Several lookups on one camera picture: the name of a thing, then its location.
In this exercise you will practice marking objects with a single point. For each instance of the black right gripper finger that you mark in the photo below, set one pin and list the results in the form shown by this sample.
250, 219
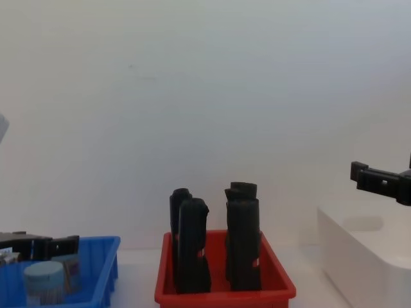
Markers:
357, 168
375, 183

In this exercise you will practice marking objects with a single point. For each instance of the pale blue round can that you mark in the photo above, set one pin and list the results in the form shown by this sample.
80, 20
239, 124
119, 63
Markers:
45, 284

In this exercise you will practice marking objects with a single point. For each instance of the red plastic bin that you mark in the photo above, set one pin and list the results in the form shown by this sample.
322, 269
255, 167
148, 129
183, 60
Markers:
276, 285

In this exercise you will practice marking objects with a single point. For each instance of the blue plastic bin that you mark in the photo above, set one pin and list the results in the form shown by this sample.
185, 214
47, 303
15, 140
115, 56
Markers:
96, 266

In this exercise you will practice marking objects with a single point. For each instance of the white plastic box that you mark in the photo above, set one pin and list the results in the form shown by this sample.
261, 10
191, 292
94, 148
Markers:
363, 250

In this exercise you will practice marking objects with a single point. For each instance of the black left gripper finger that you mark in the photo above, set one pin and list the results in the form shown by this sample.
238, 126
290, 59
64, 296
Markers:
61, 246

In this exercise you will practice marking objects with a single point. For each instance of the labelled silver can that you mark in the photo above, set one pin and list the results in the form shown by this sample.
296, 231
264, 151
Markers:
72, 272

